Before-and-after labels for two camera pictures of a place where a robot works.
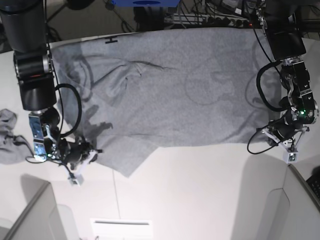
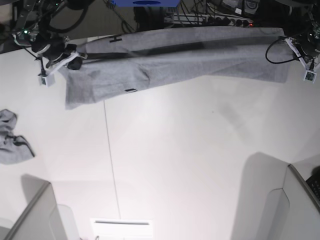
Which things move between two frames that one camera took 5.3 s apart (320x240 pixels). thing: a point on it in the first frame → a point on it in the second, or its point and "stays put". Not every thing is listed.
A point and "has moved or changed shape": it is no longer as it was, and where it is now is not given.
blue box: (145, 3) stays put
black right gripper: (279, 130) → (308, 45)
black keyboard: (314, 181) stays put
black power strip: (195, 19) stays put
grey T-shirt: (138, 91) has moved or changed shape
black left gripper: (74, 151) → (51, 47)
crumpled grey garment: (13, 148) stays put
